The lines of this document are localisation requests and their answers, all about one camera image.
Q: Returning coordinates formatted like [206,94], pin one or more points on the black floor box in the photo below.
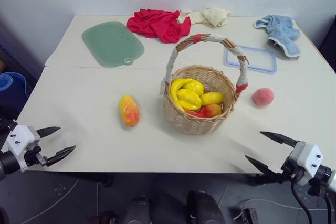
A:
[248,216]

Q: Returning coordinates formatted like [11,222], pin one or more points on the green cutting board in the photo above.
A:
[111,43]

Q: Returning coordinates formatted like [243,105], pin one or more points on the clear blue-rimmed container lid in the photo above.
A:
[273,61]

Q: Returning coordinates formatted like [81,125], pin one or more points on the grey rounded shape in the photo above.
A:
[137,209]

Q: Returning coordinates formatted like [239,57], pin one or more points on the yellow lemon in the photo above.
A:
[212,98]

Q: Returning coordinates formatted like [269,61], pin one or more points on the red cloth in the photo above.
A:
[157,24]

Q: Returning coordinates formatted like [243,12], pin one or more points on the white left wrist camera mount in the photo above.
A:
[22,137]

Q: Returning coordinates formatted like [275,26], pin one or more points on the small red fruit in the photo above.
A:
[193,112]

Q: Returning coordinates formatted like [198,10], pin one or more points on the yellow banana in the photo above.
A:
[174,88]

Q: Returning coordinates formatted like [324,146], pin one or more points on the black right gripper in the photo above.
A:
[292,170]

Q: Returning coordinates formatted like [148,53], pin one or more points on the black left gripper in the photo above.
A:
[32,155]

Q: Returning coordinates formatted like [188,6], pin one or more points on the black rounded shape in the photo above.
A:
[203,207]

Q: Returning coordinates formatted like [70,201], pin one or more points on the pink peach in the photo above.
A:
[263,97]

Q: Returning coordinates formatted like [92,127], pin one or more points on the red yellow apple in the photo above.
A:
[212,110]

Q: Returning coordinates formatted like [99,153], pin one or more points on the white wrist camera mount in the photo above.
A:
[22,137]
[311,159]

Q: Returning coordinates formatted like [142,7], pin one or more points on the light blue towel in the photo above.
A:
[282,33]

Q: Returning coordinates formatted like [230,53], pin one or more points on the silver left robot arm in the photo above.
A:
[8,162]

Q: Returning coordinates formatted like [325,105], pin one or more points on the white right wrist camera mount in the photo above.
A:
[311,159]

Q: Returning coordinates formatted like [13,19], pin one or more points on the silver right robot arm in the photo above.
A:
[324,174]

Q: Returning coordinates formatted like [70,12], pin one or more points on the cream cloth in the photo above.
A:
[212,16]

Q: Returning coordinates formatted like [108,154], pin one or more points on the blue bin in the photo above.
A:
[11,87]

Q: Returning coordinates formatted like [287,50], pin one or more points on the yellow red mango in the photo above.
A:
[128,111]

